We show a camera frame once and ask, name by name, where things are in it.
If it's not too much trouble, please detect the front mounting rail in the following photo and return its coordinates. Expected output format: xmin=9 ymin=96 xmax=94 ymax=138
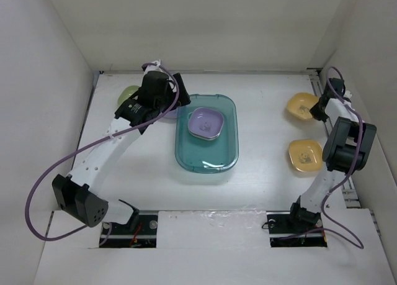
xmin=99 ymin=210 xmax=327 ymax=249

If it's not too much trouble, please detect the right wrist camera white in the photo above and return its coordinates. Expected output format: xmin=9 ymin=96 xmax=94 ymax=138
xmin=344 ymin=90 xmax=352 ymax=99

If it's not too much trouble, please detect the green square plate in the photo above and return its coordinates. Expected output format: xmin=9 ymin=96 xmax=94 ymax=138
xmin=117 ymin=85 xmax=140 ymax=107

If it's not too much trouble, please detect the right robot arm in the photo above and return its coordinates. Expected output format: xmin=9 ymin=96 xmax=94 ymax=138
xmin=287 ymin=78 xmax=377 ymax=233

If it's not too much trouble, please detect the purple square plate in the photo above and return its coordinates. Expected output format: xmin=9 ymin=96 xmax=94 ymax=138
xmin=187 ymin=107 xmax=225 ymax=141
xmin=164 ymin=109 xmax=178 ymax=119

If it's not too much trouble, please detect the teal transparent plastic bin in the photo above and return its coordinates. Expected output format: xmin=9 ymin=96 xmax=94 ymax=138
xmin=174 ymin=94 xmax=239 ymax=174

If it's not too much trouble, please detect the aluminium rail right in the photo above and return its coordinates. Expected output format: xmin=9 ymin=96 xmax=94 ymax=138
xmin=300 ymin=87 xmax=367 ymax=212

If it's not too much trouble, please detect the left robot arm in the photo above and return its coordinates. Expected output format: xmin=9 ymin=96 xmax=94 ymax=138
xmin=52 ymin=70 xmax=190 ymax=233

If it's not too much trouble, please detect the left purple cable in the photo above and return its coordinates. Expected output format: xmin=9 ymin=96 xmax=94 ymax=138
xmin=25 ymin=66 xmax=181 ymax=247

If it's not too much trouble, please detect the yellow plate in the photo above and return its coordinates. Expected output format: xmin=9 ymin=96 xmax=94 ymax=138
xmin=286 ymin=93 xmax=319 ymax=120
xmin=288 ymin=139 xmax=323 ymax=172

